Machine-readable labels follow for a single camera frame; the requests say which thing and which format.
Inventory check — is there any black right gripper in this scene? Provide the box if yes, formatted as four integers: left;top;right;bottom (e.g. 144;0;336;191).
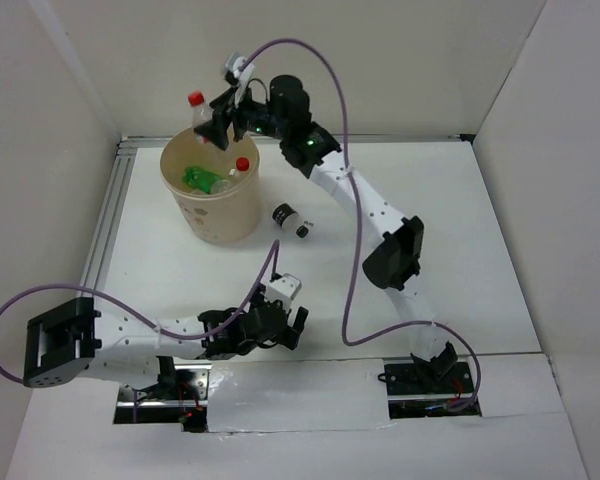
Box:
194;82;288;151

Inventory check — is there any small clear bottle red label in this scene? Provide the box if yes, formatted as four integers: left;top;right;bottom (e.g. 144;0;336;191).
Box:
188;91;213;130

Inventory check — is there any large clear bottle red label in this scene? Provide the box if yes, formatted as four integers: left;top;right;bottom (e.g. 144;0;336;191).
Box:
227;156;251;182

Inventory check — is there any green plastic bottle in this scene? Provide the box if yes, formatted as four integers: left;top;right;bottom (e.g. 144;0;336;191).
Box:
182;166;232;195

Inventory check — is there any clear bottle black label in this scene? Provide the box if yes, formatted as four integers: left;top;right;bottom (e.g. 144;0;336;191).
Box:
272;203;313;239

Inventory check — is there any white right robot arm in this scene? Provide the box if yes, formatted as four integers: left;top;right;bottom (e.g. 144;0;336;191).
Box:
194;75;447;347

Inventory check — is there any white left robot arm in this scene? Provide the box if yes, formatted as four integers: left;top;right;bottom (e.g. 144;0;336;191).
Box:
23;297;309;399

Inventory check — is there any beige plastic bin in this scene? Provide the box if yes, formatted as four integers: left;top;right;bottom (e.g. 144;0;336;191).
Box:
160;128;261;245

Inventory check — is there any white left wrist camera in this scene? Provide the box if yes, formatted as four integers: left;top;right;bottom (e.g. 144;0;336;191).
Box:
264;273;302;310

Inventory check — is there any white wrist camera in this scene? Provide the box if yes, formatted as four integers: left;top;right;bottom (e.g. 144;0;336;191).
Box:
264;273;302;310
223;52;255;106

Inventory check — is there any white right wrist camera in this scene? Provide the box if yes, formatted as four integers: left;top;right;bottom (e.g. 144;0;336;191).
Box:
223;52;255;106

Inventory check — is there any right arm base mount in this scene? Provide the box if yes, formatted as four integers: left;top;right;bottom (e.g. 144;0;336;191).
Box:
377;342;481;420

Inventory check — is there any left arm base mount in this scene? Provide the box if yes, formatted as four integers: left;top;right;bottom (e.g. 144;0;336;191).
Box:
113;357;211;433

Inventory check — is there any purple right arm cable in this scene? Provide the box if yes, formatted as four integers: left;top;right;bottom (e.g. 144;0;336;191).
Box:
239;38;483;412

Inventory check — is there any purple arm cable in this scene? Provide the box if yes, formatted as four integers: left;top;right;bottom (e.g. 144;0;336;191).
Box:
0;239;281;386
239;38;483;412

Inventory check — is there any aluminium frame rail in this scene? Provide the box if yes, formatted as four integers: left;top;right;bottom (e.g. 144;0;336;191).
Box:
85;142;490;320

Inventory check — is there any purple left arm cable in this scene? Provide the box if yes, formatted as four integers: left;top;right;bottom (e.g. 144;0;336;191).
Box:
0;239;281;386

